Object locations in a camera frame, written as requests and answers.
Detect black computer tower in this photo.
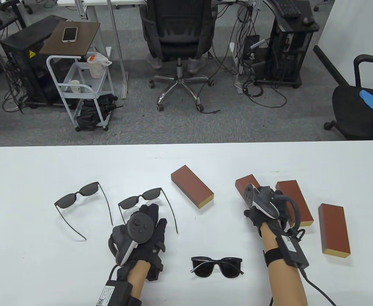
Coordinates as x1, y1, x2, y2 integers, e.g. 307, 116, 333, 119
255, 14, 320, 89

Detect black wrist strap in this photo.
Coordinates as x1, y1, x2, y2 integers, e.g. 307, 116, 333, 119
263, 249, 284, 267

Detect grey hand controller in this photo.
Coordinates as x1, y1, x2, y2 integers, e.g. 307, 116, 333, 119
108, 213, 156, 266
243, 183, 301, 228

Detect black fabric armchair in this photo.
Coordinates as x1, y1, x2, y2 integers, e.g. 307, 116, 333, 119
323, 54, 373, 147

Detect white desk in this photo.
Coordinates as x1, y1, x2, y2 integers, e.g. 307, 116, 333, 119
57, 0, 147, 7

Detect black keyboard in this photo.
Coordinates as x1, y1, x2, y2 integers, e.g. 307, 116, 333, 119
271, 0, 301, 18

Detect black sunglasses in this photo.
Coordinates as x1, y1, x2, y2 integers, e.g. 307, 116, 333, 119
190, 256, 245, 279
118, 187, 179, 235
54, 182, 113, 241

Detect white desk leg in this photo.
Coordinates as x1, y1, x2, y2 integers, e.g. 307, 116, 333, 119
229, 43, 243, 95

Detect white smartphone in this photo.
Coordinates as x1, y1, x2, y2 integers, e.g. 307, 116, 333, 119
62, 27, 78, 43

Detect aluminium frame post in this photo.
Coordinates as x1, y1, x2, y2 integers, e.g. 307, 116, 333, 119
105, 0, 129, 100
75, 0, 89, 19

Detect person's left forearm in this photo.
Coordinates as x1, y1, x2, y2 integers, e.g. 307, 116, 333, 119
126, 260, 150, 302

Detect person's right forearm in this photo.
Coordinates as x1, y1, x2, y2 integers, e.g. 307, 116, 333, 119
259, 223, 308, 306

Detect black power box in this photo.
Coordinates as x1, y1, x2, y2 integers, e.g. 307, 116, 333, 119
244, 34, 260, 55

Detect black mesh office chair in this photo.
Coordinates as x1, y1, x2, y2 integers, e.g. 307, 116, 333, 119
140, 0, 221, 113

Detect bundle of black cables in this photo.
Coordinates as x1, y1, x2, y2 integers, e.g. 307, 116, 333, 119
194, 0, 288, 114

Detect black glove cable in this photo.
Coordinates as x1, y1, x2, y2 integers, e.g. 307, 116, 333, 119
296, 228, 337, 306

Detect white board panel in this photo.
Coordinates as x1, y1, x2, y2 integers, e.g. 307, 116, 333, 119
313, 0, 373, 88

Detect black computer case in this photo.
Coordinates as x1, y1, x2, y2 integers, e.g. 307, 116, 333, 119
0, 15, 70, 107

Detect white rolling cart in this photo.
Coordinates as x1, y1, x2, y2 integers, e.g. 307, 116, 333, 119
46, 53, 115, 132

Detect person's left hand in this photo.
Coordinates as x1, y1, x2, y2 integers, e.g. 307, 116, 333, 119
109, 204, 168, 272

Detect black wrist battery box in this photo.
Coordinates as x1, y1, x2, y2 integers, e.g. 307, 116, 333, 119
95, 280, 133, 306
276, 234, 310, 267

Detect brown wooden board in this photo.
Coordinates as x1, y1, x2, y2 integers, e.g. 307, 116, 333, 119
39, 21, 101, 58

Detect person's right hand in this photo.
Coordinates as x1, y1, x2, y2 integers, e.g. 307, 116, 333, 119
244, 191, 289, 238

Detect white plastic bag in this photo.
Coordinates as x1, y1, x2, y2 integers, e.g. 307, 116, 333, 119
87, 52, 112, 78

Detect black desk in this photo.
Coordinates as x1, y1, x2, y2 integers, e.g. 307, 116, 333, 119
0, 5, 26, 38

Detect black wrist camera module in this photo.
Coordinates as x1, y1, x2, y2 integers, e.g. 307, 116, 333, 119
147, 255, 165, 281

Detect black bag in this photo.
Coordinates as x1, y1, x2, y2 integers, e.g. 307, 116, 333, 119
76, 94, 123, 131

